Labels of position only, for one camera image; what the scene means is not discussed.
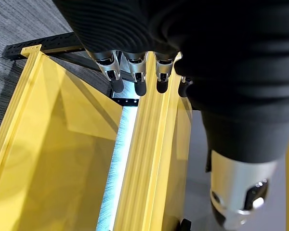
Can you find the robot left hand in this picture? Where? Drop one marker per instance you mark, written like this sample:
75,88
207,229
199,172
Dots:
207,48

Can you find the black metal shelf beam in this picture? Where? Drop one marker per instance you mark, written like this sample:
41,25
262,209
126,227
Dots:
86,63

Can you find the black perforated shelf post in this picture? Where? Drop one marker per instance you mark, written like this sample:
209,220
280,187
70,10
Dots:
126,101
50,43

